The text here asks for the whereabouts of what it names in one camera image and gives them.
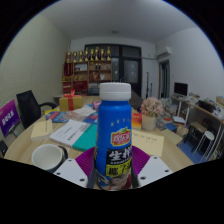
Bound black computer monitor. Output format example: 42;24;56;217
173;82;189;98

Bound small pink box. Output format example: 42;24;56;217
92;100;102;112

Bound blue drink bottle white cap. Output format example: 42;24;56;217
93;82;134;192

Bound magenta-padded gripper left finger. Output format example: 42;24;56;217
53;146;98;189

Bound teal book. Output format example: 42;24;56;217
72;123;99;153

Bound thick beige book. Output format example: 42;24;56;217
30;118;54;142

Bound purple sign board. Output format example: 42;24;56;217
0;99;21;139

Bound white printed booklet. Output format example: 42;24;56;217
49;119;91;148

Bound wooden shelf unit with trophies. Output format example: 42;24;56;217
61;46;113;96

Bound black framed glass door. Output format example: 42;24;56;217
84;43;143;98

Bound black office chair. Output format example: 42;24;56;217
15;89;58;130

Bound white wall air conditioner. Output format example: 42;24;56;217
155;45;173;60

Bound white round stool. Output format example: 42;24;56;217
193;130;215;156

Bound blue printed book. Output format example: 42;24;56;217
44;110;73;124

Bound yellow gift box red ribbon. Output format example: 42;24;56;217
58;89;84;112

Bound pink flowers in white pot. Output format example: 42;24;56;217
140;96;165;132

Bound orange red book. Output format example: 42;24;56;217
131;112;144;130

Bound cluttered wooden side desk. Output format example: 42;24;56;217
179;94;224;158

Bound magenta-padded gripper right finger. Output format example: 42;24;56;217
131;145;174;188

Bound black mug white inside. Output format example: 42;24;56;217
31;143;69;174

